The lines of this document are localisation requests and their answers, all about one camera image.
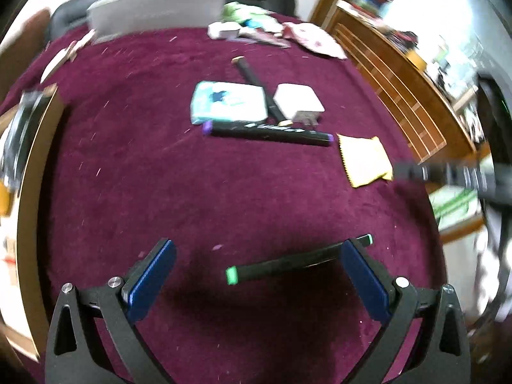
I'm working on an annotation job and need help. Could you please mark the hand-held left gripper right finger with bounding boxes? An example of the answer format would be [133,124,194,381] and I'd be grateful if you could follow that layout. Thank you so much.
[340,239,472,384]

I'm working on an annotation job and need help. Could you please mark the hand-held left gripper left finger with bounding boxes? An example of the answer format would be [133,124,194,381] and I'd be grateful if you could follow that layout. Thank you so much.
[45,238,178,384]

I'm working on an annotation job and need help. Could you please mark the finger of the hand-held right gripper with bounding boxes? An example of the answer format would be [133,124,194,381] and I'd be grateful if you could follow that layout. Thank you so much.
[392,160,481,193]

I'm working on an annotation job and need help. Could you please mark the yellow packet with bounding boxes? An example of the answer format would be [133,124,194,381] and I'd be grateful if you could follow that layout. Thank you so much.
[337,134,395,188]

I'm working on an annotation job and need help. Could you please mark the black marker green caps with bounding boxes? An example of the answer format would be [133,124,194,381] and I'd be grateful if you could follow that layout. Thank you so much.
[225,234,373,286]

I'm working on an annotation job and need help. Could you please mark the shallow cardboard box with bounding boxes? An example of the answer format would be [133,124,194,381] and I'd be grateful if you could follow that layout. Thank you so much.
[0,84,67,363]

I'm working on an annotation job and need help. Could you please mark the black snack packet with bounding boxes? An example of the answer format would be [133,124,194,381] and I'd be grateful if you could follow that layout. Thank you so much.
[2,90,46,190]

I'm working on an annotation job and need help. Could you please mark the green white carton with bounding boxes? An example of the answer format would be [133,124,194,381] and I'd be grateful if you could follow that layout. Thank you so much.
[428,186,483,233]

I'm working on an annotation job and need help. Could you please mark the wooden cabinet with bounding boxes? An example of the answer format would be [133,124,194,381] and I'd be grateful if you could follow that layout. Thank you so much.
[308,0,492,164]

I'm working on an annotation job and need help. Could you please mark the person's white padded jacket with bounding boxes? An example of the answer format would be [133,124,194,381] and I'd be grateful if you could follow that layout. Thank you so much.
[460,224,512,364]

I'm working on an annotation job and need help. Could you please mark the maroon tablecloth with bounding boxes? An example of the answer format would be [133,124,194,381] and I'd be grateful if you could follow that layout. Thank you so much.
[0,10,449,384]

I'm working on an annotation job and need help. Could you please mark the small yellow box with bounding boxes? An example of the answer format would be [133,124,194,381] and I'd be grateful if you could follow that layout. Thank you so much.
[406,48,427,68]

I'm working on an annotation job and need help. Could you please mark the white charger adapter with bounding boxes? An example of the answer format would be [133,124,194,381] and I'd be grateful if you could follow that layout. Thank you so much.
[274,83,325,126]

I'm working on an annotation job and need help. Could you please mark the black marker purple caps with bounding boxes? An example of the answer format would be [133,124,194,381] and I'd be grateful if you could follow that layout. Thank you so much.
[202,120,333,147]

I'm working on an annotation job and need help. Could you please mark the pink pouch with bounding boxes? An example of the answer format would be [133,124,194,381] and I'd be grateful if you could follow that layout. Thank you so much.
[282,22,348,60]

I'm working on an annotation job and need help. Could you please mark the teal white pack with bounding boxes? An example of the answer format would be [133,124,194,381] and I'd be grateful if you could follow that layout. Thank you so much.
[190,81,268,126]

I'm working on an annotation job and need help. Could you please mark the black pen gold tip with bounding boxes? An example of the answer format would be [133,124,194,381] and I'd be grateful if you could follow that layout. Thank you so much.
[232,57,292,126]

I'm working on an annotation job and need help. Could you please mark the purple flat packet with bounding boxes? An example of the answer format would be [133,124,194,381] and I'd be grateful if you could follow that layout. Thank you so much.
[236,28,291,49]

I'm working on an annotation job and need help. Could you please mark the white remote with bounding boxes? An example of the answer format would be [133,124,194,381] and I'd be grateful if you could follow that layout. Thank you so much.
[40,42,78,84]

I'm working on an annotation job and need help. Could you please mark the green cloth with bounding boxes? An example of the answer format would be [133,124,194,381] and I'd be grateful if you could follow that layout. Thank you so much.
[220,2,276,28]

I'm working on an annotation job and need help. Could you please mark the small white box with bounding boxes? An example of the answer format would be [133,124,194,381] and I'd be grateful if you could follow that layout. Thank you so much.
[207,21,243,41]

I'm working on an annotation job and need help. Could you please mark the brown wooden chair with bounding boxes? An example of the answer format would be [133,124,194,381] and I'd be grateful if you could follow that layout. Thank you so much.
[0,8,52,89]

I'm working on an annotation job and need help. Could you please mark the long grey box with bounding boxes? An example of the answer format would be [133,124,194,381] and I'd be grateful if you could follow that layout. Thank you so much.
[87,0,230,43]

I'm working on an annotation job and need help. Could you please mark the black leather sofa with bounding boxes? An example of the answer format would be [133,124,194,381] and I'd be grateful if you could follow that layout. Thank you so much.
[50,0,297,43]

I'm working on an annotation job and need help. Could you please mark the pink white keychain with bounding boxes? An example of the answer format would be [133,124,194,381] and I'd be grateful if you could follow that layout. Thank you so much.
[72,28,97,54]

